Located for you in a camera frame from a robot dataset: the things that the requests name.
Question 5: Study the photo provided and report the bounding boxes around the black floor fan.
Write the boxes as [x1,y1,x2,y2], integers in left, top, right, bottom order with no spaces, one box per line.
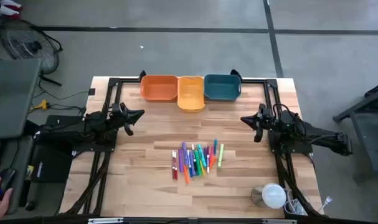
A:
[0,18,64,87]

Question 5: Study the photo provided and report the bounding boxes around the mint green highlighter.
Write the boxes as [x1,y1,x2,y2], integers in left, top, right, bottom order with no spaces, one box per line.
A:
[217,143,225,169]

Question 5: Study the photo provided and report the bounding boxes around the black floor cable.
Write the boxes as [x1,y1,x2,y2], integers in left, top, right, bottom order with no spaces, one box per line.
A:
[35,76,92,118]

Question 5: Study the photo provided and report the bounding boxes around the white power plug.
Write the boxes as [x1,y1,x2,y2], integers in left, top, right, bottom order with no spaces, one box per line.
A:
[318,195,333,215]

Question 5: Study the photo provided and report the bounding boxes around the black capped white marker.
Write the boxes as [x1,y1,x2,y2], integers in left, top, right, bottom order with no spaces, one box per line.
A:
[191,143,198,170]

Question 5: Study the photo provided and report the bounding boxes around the teal thick marker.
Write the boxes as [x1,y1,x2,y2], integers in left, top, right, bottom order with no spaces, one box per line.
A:
[197,143,207,168]

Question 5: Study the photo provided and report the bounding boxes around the black computer mouse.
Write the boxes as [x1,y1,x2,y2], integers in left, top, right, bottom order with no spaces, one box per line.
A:
[0,167,17,197]

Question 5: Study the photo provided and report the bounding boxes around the person's white red shoe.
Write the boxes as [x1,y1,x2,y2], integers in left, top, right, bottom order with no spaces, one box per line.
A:
[0,0,23,9]
[0,6,21,17]

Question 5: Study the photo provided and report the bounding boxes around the white coiled cable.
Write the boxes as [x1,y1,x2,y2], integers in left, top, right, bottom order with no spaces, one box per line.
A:
[283,188,311,216]

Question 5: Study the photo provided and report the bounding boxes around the dark grey monitor panel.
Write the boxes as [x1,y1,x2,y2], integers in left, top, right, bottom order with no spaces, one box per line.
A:
[0,58,42,139]

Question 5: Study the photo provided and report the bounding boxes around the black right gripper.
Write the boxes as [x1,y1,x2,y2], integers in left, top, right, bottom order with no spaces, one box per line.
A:
[240,104,275,143]

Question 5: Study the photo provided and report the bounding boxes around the yellow plastic bin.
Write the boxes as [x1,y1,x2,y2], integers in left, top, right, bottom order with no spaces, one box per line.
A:
[177,75,206,113]

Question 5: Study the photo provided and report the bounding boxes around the grey desk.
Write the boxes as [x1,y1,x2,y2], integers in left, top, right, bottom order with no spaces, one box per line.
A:
[0,136,35,217]

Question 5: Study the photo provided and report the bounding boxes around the black aluminium table frame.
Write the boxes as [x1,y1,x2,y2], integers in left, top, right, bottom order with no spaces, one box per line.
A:
[59,76,325,218]

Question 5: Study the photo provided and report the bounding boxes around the orange plastic bin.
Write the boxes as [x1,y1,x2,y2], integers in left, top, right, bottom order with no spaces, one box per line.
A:
[139,74,179,103]

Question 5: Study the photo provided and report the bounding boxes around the teal plastic bin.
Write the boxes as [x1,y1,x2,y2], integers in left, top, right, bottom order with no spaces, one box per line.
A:
[203,73,242,102]

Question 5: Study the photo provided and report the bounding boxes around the silver metal bracket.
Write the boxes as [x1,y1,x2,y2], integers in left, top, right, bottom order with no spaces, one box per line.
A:
[261,218,298,224]
[87,217,125,224]

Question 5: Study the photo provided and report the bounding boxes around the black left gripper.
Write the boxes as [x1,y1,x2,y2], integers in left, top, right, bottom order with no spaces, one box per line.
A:
[113,102,145,137]

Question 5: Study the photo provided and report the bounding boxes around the black metal cart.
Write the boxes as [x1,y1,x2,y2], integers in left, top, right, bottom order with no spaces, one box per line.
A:
[333,79,378,183]

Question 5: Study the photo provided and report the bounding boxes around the metal cup white lid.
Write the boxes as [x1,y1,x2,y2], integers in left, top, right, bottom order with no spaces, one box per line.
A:
[250,182,288,210]

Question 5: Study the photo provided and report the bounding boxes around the green thick marker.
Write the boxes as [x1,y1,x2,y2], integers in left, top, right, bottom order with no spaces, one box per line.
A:
[194,149,201,176]

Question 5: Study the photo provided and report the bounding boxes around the yellow power connector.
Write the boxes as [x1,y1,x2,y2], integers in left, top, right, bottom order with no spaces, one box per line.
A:
[29,99,50,112]

